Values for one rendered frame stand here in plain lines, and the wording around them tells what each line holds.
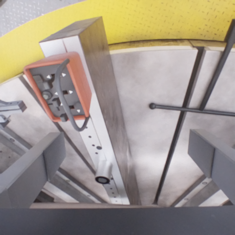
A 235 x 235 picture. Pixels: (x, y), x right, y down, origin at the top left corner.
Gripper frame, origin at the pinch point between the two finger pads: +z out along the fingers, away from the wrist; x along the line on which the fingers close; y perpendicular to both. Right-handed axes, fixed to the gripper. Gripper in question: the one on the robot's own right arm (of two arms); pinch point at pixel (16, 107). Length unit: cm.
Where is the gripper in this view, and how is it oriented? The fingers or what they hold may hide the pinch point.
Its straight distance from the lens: 55.8
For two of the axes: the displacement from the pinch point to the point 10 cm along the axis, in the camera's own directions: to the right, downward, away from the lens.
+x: -1.8, -7.7, -6.1
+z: 9.8, -0.7, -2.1
